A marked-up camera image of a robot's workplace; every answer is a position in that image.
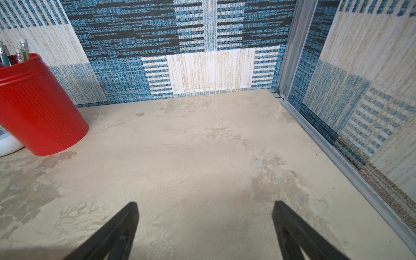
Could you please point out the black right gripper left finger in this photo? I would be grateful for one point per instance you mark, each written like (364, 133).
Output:
(114, 240)

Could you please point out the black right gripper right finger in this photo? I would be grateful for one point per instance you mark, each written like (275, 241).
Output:
(296, 237)

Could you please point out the white round clock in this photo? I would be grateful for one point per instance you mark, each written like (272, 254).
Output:
(8, 143)

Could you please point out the red ribbed pen cup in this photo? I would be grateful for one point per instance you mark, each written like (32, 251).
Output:
(37, 111)

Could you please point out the silver pen in cup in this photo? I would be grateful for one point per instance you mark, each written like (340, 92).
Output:
(22, 52)

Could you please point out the green pen in cup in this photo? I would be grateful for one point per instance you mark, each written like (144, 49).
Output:
(4, 58)

